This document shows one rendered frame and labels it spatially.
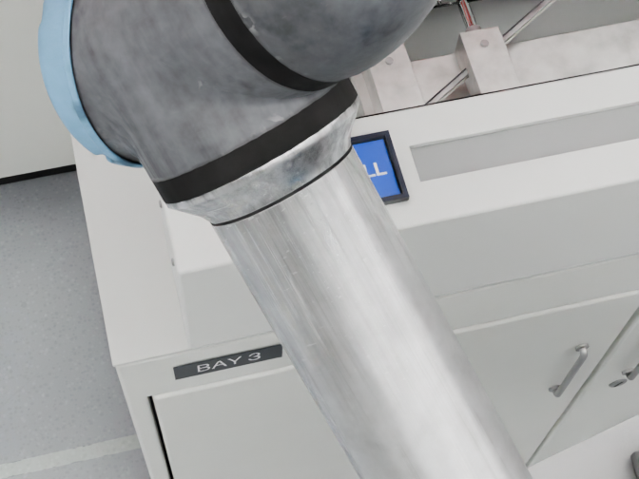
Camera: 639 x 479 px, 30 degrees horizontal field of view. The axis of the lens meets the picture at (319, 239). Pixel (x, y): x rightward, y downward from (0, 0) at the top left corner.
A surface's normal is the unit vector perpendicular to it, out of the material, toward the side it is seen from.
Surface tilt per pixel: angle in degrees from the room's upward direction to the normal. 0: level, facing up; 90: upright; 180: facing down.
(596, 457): 0
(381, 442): 56
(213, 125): 44
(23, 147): 90
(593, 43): 0
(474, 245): 90
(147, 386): 90
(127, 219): 0
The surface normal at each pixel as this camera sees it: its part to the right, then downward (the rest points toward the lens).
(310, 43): -0.02, 0.78
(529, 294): 0.24, 0.88
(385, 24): 0.51, 0.67
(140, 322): 0.04, -0.44
